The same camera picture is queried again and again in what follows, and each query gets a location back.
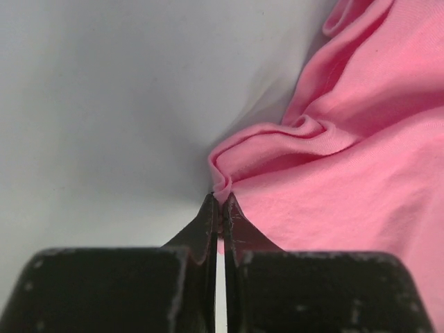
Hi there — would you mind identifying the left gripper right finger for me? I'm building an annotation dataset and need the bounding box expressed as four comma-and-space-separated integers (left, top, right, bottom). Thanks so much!
223, 196, 434, 332

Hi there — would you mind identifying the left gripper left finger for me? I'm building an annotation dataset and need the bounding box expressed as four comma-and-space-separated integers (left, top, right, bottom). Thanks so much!
1, 195, 219, 332

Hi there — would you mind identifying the pink t shirt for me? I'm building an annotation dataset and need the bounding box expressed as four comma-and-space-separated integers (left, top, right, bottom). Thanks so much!
208, 1, 443, 332

